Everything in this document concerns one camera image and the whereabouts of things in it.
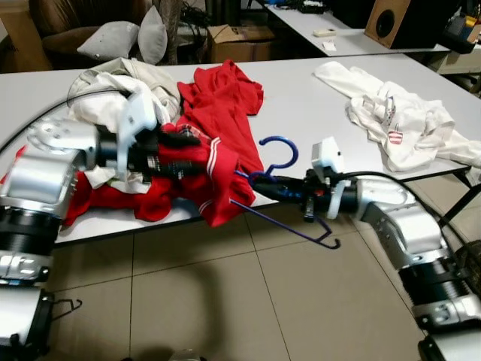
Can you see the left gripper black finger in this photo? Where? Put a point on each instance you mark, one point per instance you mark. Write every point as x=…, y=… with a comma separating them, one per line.
x=188, y=170
x=182, y=139

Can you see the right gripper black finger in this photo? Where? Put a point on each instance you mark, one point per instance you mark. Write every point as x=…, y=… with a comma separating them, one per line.
x=282, y=182
x=285, y=194

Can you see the red polo shirt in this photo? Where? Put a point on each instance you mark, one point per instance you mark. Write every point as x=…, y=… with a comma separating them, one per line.
x=225, y=98

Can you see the white shirt flag print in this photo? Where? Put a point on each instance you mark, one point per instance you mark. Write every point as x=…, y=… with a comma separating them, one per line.
x=406, y=128

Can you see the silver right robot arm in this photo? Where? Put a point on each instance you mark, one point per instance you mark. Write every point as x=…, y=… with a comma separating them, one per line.
x=406, y=233

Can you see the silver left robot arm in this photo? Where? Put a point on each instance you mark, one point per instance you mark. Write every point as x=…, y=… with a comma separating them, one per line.
x=37, y=180

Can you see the cream cloth pile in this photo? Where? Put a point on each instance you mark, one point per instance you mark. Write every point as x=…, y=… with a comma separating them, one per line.
x=105, y=109

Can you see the grey cushion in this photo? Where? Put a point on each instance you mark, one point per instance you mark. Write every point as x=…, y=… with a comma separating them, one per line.
x=152, y=36
x=109, y=41

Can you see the open brown cardboard box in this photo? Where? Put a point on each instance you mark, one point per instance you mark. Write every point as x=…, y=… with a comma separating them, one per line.
x=240, y=45

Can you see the black table leg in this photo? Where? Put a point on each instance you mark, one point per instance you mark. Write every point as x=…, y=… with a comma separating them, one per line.
x=458, y=199

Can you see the white paper scrap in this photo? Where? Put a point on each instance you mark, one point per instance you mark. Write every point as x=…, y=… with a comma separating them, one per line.
x=329, y=47

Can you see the white remote control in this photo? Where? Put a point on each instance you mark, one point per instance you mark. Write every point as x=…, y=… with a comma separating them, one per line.
x=325, y=33

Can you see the brown wicker basket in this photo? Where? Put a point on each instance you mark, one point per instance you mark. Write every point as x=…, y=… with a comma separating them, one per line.
x=470, y=267

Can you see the brown armchair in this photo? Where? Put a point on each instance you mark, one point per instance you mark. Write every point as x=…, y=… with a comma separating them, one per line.
x=60, y=15

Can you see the black electronic device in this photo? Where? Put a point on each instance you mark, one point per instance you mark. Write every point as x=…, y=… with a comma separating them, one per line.
x=312, y=6

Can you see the black pen holder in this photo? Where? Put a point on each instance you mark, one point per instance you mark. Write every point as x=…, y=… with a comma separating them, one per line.
x=460, y=36

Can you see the wooden black loudspeaker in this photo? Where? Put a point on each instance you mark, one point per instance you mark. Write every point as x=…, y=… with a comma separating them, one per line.
x=413, y=22

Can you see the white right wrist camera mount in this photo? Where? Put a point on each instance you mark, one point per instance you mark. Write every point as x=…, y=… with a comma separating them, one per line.
x=327, y=154

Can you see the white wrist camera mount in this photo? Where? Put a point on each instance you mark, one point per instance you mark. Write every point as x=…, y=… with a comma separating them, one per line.
x=327, y=154
x=139, y=113

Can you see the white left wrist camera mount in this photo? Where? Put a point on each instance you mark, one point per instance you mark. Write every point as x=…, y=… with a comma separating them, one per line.
x=139, y=113

